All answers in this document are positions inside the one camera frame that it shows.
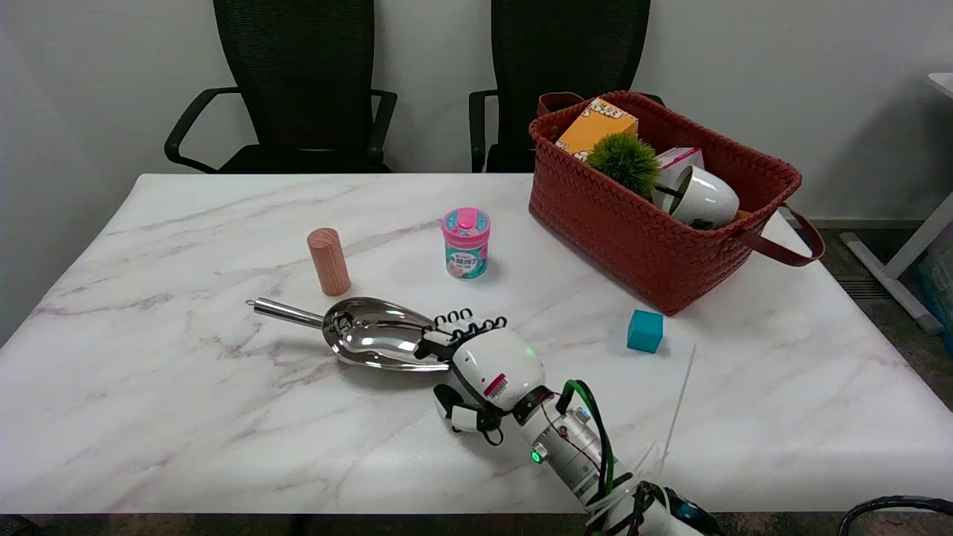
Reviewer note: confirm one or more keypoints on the pink gum jar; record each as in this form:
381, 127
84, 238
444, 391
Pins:
466, 243

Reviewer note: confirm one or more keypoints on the teal cube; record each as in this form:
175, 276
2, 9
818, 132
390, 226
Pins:
645, 331

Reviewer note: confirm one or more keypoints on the pink wooden cylinder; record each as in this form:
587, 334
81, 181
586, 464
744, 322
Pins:
328, 260

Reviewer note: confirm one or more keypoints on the green fuzzy plant ball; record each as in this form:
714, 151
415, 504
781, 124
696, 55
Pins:
624, 162

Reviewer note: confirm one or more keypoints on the white ceramic pot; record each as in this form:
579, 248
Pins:
703, 199

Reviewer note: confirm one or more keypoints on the pink and white box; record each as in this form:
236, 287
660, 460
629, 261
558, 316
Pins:
679, 158

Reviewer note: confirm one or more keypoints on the orange snack box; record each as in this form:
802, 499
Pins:
595, 126

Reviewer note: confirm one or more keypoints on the black mesh office chair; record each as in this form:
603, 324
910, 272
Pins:
558, 67
298, 82

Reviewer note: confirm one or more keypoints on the white desk leg frame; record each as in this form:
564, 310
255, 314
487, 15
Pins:
904, 253

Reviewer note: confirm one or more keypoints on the red woven basket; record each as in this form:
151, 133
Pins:
640, 231

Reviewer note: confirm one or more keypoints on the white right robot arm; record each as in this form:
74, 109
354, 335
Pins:
588, 458

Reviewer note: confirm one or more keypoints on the shiny metal scoop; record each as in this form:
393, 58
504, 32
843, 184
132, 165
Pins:
372, 335

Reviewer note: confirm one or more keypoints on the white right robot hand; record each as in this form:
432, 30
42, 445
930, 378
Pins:
495, 365

